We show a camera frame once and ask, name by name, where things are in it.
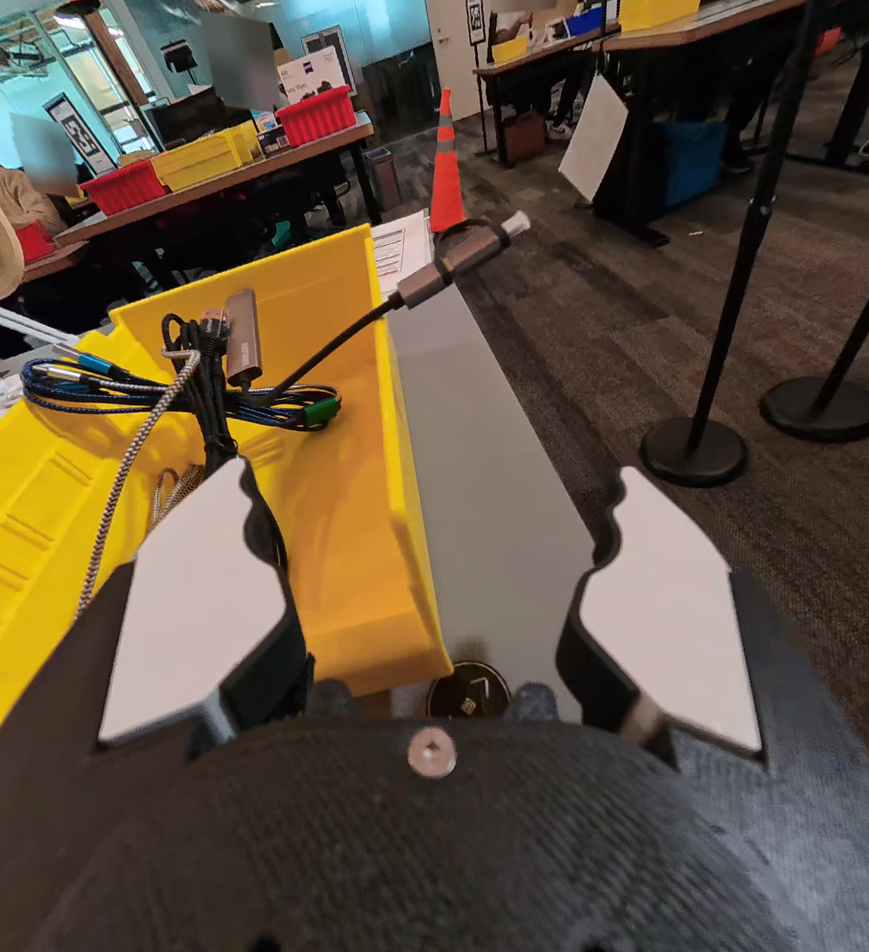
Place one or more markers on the printed paper sheet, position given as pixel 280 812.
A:
pixel 397 253

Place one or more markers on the framed marker sign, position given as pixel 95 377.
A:
pixel 81 137

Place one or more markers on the white paper sign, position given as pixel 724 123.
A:
pixel 591 141

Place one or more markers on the black round desk grommet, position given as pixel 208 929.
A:
pixel 468 692

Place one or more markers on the black stanchion post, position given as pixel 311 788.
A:
pixel 732 282
pixel 821 409

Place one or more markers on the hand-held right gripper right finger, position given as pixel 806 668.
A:
pixel 665 610

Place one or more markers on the orange traffic cone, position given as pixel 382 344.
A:
pixel 447 171

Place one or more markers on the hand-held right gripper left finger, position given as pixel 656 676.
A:
pixel 196 595

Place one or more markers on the small yellow plastic bin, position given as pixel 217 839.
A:
pixel 196 160

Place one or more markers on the white mount bracket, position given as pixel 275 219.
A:
pixel 18 316

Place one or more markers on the wooden table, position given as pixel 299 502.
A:
pixel 293 152

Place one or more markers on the red plastic bin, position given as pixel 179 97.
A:
pixel 126 190
pixel 319 119

